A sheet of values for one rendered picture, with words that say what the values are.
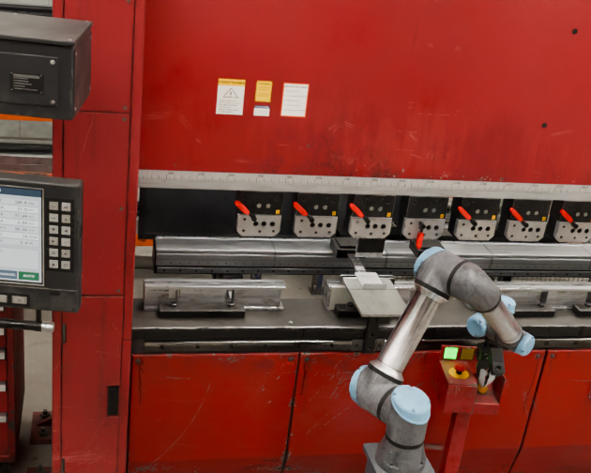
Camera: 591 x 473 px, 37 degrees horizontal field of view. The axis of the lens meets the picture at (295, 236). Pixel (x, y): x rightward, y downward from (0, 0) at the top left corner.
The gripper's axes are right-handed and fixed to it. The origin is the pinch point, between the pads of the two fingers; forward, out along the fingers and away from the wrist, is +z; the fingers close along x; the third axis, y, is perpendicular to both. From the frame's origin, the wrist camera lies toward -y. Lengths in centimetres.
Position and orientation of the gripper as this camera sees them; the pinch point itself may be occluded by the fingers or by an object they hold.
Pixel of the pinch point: (484, 386)
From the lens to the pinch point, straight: 326.2
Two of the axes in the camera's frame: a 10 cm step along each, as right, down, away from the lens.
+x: -9.9, -0.7, -1.2
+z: -1.2, 8.7, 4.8
